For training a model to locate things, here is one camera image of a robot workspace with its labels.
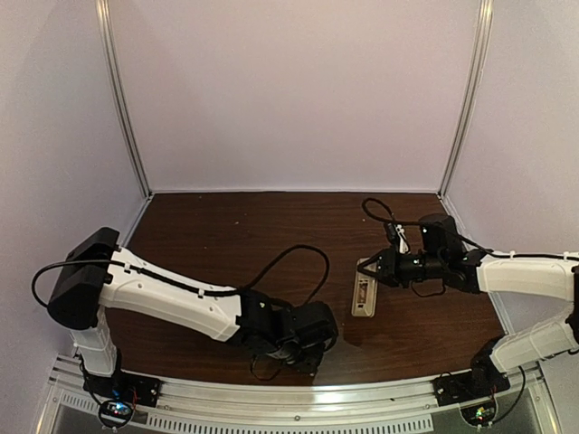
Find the white remote control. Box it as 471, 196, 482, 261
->
351, 271, 378, 317

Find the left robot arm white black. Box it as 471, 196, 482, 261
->
31, 227, 338, 378

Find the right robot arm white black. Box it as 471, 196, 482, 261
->
356, 214, 578, 378

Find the right circuit board with LED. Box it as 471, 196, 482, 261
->
460, 400, 498, 428

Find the circuit board with led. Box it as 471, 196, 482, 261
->
97, 400, 135, 429
460, 400, 498, 428

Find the left circuit board with LED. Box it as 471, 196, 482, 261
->
97, 400, 135, 429

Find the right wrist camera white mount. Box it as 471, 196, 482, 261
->
384, 222, 411, 254

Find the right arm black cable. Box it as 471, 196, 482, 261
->
362, 197, 575, 263

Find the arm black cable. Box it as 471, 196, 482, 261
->
362, 197, 575, 263
31, 244, 330, 308

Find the aluminium front rail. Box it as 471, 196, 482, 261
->
44, 352, 553, 434

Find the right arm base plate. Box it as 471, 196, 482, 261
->
432, 370, 510, 407

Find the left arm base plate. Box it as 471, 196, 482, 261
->
83, 372, 161, 408

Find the right aluminium frame post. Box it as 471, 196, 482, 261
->
438, 0, 494, 199

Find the aluminium frame post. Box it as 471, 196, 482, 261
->
438, 0, 494, 199
96, 0, 153, 199

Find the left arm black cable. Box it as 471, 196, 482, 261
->
31, 244, 330, 308

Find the left aluminium frame post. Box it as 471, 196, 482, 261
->
96, 0, 153, 199

